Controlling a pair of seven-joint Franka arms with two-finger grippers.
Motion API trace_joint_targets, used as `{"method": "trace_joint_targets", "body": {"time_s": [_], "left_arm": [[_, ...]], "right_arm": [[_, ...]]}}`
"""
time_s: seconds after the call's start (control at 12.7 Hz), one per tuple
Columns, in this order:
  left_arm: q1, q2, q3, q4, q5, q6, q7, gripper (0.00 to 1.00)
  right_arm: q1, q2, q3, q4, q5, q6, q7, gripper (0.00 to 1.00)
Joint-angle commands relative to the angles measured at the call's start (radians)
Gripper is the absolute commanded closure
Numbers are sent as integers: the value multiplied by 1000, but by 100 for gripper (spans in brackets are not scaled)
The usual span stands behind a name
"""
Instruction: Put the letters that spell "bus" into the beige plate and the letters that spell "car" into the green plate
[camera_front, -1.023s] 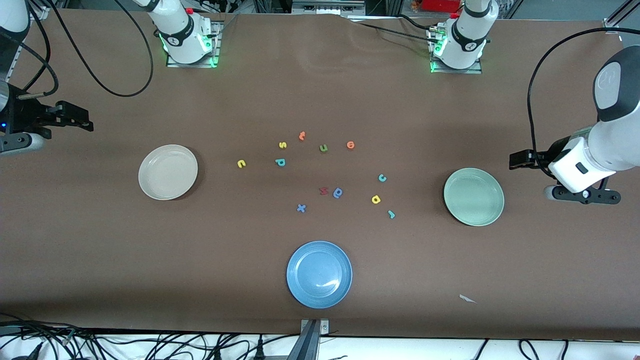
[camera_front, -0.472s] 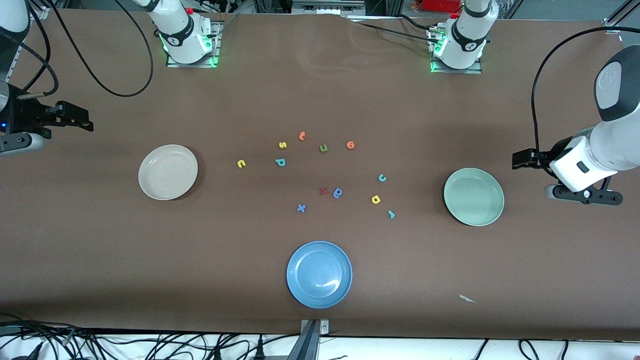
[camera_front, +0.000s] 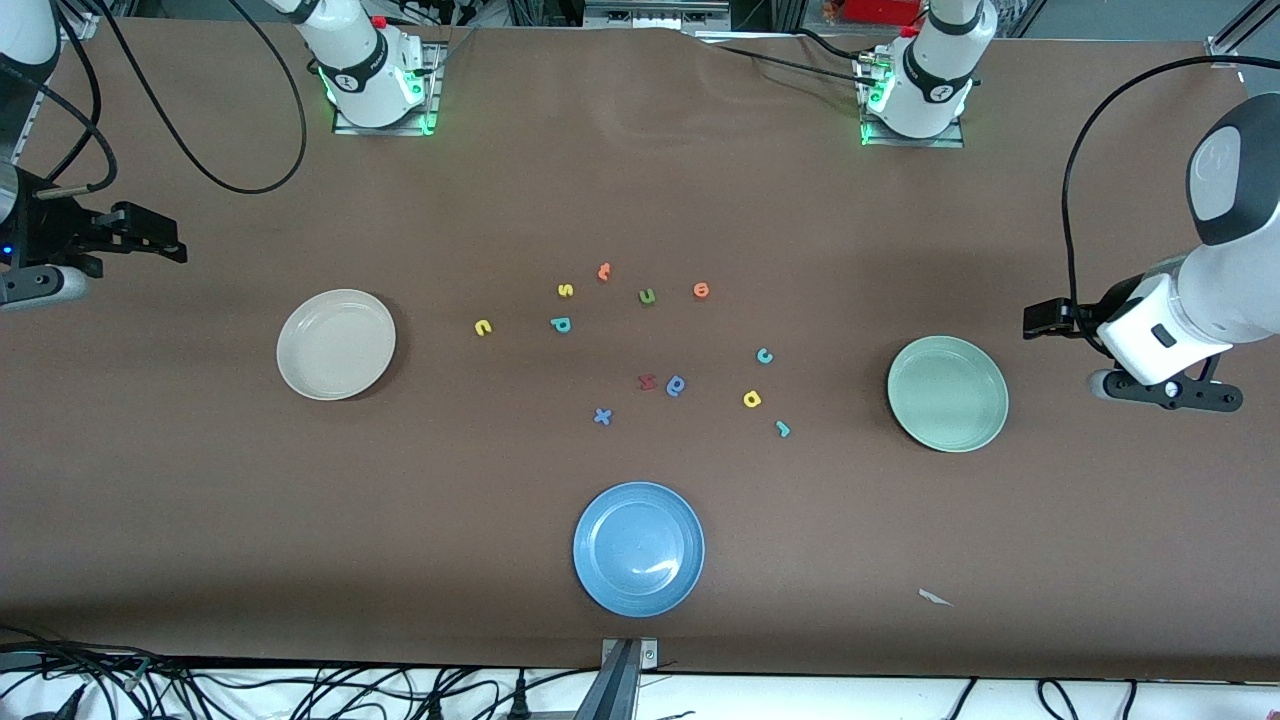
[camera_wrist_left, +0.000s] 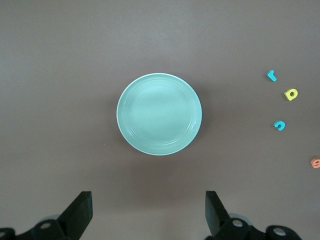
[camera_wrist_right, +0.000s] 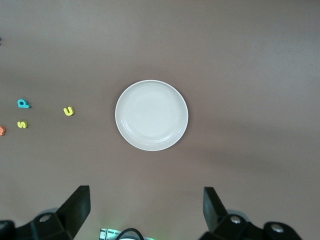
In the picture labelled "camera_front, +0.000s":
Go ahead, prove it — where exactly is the black base cable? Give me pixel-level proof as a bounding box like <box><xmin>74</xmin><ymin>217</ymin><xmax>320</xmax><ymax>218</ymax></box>
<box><xmin>693</xmin><ymin>38</ymin><xmax>881</xmax><ymax>93</ymax></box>
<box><xmin>790</xmin><ymin>25</ymin><xmax>881</xmax><ymax>63</ymax></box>

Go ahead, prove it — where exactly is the silver mounting bracket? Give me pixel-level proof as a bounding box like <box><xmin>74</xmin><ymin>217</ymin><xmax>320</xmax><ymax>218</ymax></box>
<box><xmin>600</xmin><ymin>637</ymin><xmax>660</xmax><ymax>673</ymax></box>

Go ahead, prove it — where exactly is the beige plate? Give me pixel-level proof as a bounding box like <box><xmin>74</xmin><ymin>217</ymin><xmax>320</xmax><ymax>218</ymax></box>
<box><xmin>276</xmin><ymin>288</ymin><xmax>398</xmax><ymax>402</ymax></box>

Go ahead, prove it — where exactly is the green plate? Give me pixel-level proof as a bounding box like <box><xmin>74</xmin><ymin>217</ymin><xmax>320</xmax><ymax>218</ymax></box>
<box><xmin>886</xmin><ymin>335</ymin><xmax>1010</xmax><ymax>454</ymax></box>

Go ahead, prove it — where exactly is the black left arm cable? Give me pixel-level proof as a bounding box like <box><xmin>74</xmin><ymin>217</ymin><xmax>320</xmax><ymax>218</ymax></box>
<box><xmin>1060</xmin><ymin>55</ymin><xmax>1280</xmax><ymax>321</ymax></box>

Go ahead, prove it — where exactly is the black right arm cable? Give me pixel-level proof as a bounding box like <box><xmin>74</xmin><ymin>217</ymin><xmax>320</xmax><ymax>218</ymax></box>
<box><xmin>90</xmin><ymin>0</ymin><xmax>307</xmax><ymax>195</ymax></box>
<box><xmin>0</xmin><ymin>50</ymin><xmax>118</xmax><ymax>193</ymax></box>

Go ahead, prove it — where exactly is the black cable tangle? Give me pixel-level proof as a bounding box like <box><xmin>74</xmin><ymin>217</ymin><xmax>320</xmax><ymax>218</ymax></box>
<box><xmin>0</xmin><ymin>625</ymin><xmax>601</xmax><ymax>720</ymax></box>

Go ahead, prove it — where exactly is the aluminium table edge rail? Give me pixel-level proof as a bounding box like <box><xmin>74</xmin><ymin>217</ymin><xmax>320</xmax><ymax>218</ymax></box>
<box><xmin>22</xmin><ymin>60</ymin><xmax>53</xmax><ymax>161</ymax></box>

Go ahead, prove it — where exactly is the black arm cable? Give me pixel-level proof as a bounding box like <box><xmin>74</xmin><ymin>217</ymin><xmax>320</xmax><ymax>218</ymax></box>
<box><xmin>1060</xmin><ymin>55</ymin><xmax>1280</xmax><ymax>321</ymax></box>
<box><xmin>0</xmin><ymin>50</ymin><xmax>118</xmax><ymax>193</ymax></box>
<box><xmin>90</xmin><ymin>0</ymin><xmax>307</xmax><ymax>195</ymax></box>

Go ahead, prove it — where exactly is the red box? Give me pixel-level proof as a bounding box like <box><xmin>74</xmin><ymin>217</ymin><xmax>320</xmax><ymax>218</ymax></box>
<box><xmin>843</xmin><ymin>0</ymin><xmax>923</xmax><ymax>27</ymax></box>

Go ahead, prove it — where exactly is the blue plate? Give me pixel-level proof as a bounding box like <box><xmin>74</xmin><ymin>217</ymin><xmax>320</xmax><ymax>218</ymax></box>
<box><xmin>572</xmin><ymin>481</ymin><xmax>707</xmax><ymax>619</ymax></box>

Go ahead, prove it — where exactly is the grey power strip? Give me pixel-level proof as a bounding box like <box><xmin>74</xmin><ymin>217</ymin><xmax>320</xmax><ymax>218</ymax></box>
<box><xmin>583</xmin><ymin>0</ymin><xmax>733</xmax><ymax>33</ymax></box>

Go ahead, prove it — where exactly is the dark aluminium strut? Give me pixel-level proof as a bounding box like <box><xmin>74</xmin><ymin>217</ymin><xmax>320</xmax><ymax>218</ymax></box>
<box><xmin>575</xmin><ymin>640</ymin><xmax>641</xmax><ymax>720</ymax></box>

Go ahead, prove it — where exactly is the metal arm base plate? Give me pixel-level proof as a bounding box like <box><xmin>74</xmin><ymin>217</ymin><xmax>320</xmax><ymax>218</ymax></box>
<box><xmin>853</xmin><ymin>50</ymin><xmax>967</xmax><ymax>150</ymax></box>
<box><xmin>332</xmin><ymin>40</ymin><xmax>446</xmax><ymax>137</ymax></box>

